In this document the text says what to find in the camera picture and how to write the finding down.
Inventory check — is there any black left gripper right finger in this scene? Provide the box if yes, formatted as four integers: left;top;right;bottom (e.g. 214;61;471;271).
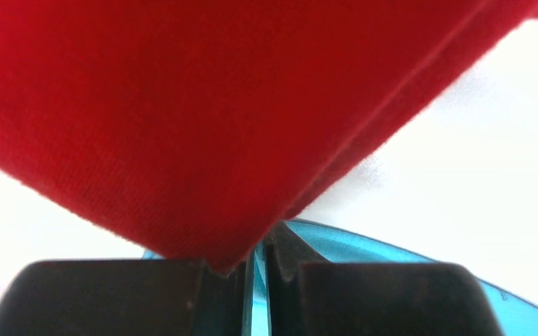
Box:
263;223;502;335

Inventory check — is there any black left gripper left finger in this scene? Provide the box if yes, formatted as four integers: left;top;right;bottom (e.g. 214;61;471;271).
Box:
0;259;253;335

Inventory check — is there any folded red t-shirt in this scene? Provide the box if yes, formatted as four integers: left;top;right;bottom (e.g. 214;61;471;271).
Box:
0;1;538;270

